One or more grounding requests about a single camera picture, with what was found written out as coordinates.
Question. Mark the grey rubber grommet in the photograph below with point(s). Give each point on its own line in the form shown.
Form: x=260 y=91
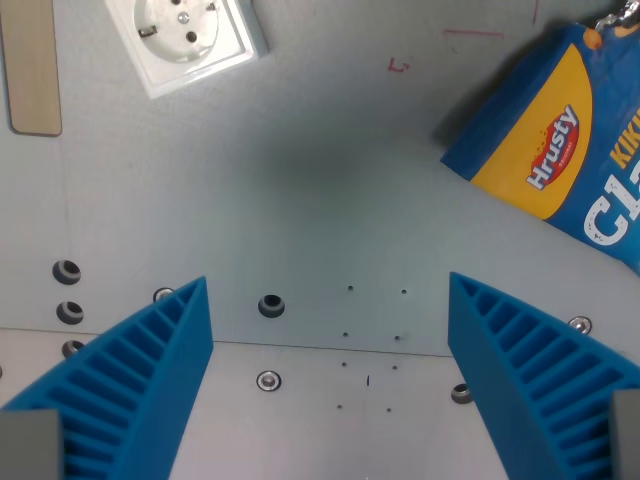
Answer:
x=72 y=347
x=461 y=394

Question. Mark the blue yellow Hrusty snack bag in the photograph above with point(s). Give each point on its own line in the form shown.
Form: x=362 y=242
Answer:
x=560 y=150

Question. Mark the silver countersunk screw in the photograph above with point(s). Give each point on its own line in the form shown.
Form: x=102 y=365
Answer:
x=580 y=324
x=163 y=294
x=269 y=381

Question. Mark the white wall power socket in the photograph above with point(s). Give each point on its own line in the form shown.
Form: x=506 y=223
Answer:
x=186 y=41

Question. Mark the light wooden board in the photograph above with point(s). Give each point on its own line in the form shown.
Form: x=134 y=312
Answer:
x=31 y=67

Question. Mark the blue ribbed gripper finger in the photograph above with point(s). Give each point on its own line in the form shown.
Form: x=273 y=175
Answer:
x=130 y=380
x=530 y=380

